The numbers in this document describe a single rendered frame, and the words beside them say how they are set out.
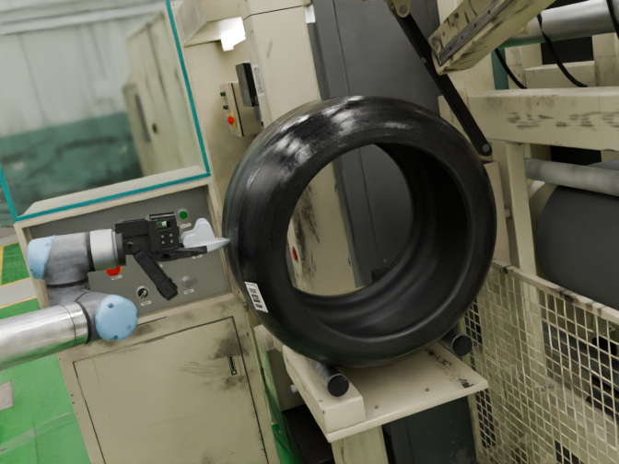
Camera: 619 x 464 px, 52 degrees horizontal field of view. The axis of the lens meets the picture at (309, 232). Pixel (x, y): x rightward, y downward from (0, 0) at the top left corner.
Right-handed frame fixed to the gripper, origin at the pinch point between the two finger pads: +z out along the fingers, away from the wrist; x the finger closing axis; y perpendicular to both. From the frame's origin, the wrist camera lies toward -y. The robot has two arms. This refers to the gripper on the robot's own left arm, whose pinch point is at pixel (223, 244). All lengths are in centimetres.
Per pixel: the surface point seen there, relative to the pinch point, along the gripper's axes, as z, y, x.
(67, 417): -67, -131, 206
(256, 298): 3.9, -8.9, -9.8
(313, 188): 26.6, 4.7, 26.5
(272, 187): 8.6, 11.9, -10.5
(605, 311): 63, -14, -32
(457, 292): 44.6, -13.7, -11.7
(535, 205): 103, -12, 45
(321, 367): 17.1, -28.0, -4.1
